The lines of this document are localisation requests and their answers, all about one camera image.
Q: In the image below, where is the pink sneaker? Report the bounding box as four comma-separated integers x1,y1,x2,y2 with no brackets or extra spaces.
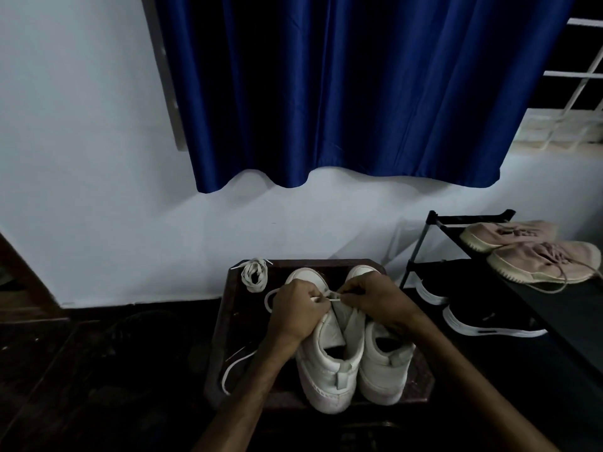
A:
459,220,558,254
486,240,603,295

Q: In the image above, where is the blue curtain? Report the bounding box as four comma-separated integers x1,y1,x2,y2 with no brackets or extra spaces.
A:
152,0,579,195

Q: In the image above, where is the person's right hand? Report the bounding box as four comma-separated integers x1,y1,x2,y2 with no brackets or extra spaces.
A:
336,271,426,338

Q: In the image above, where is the white window grille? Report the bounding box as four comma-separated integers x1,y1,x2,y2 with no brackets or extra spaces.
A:
512,16,603,154

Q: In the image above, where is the person's right forearm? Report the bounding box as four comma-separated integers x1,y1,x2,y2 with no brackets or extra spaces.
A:
404,314,562,452

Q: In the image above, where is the person's left forearm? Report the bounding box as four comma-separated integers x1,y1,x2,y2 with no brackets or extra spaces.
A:
192,333,298,452

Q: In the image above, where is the dark brown plastic stool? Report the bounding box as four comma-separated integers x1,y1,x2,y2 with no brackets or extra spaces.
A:
203,258,436,412

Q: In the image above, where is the white shoelace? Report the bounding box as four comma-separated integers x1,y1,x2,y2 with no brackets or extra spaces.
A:
231,256,274,294
220,286,344,397

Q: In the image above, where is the brown wooden door frame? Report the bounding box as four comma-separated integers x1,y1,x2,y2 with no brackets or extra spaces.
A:
0,229,70,325

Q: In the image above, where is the black shoe rack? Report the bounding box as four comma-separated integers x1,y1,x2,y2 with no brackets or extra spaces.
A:
399,208,603,387

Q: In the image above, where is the black sneaker white sole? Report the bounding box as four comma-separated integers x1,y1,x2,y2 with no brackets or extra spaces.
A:
414,276,451,307
441,303,549,338

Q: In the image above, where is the person's left hand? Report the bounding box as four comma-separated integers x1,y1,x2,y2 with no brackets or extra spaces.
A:
265,277,332,348

